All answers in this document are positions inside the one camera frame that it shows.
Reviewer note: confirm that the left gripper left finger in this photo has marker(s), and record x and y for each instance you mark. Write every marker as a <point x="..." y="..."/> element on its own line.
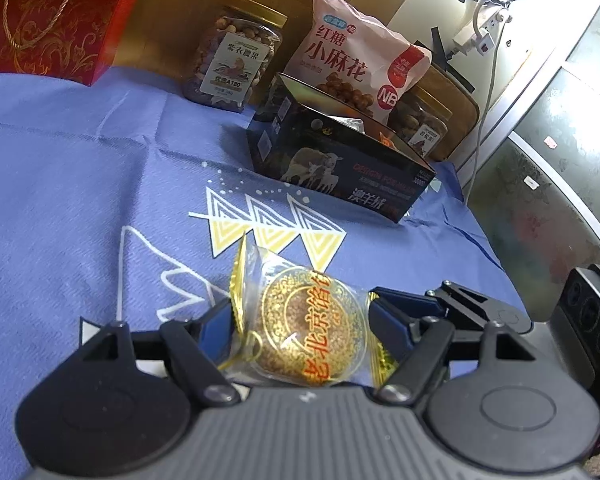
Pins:
<point x="195" y="351"/>

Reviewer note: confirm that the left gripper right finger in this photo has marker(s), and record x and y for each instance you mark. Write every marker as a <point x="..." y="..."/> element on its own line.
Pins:
<point x="417" y="336"/>

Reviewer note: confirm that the gold mooncake packet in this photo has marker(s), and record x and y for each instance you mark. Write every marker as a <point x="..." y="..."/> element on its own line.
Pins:
<point x="297" y="325"/>

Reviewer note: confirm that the red spicy snack packet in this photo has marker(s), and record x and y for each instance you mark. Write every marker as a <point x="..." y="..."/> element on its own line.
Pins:
<point x="386" y="138"/>

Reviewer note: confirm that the blue printed tablecloth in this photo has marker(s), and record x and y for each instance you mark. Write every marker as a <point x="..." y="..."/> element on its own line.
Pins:
<point x="107" y="193"/>

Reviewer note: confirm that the black sheep storage box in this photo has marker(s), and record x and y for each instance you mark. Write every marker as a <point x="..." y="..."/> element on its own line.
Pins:
<point x="303" y="136"/>

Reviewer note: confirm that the right nut jar gold lid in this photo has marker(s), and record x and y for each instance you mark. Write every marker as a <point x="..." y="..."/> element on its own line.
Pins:
<point x="421" y="120"/>

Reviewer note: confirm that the nut jar gold lid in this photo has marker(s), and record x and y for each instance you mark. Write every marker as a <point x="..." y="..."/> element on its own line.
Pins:
<point x="421" y="120"/>
<point x="233" y="54"/>

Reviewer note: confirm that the brown cushion board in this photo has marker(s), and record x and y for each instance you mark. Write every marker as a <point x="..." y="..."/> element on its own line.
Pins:
<point x="465" y="110"/>

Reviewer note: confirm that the pink twisted-dough snack bag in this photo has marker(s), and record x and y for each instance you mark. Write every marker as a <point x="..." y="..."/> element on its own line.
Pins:
<point x="357" y="59"/>

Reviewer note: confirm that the white power strip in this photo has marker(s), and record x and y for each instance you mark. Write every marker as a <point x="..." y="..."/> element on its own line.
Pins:
<point x="482" y="34"/>

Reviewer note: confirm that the left nut jar gold lid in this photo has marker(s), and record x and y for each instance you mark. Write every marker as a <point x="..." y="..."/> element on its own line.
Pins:
<point x="233" y="54"/>

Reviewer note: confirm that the red gift bag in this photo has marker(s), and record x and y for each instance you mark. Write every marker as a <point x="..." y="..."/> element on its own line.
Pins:
<point x="74" y="40"/>

